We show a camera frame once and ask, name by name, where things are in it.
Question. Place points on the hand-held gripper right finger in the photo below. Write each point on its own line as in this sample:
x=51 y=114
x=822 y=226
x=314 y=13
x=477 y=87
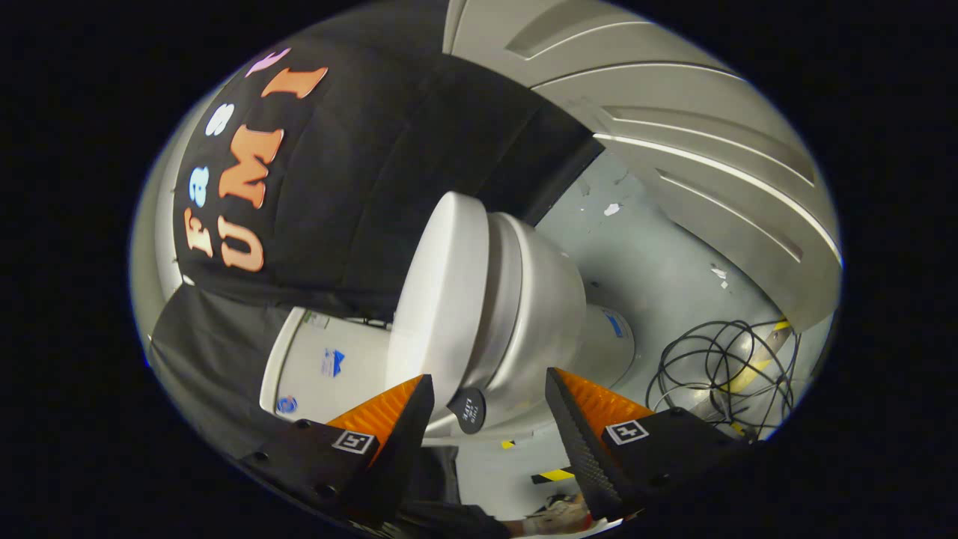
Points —
x=580 y=449

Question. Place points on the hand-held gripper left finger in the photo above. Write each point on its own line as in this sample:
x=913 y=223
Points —
x=400 y=449

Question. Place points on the white toilet lid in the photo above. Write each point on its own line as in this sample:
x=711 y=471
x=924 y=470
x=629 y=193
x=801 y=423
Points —
x=441 y=299

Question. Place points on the black round lid tag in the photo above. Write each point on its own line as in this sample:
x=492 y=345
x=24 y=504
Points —
x=468 y=410

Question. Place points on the white ceramic toilet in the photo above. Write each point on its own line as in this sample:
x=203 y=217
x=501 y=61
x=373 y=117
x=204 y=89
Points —
x=539 y=314

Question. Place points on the yellow black floor tape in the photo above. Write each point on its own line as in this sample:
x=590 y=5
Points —
x=554 y=475

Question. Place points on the person's beige shoe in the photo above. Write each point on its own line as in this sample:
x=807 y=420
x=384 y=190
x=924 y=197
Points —
x=561 y=515

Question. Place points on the person's dark trouser leg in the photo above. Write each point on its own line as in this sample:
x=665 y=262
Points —
x=441 y=516

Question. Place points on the black backdrop cloth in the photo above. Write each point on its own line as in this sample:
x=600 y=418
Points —
x=352 y=187

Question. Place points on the grey panelled cabinet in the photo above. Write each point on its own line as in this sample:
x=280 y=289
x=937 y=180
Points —
x=673 y=112

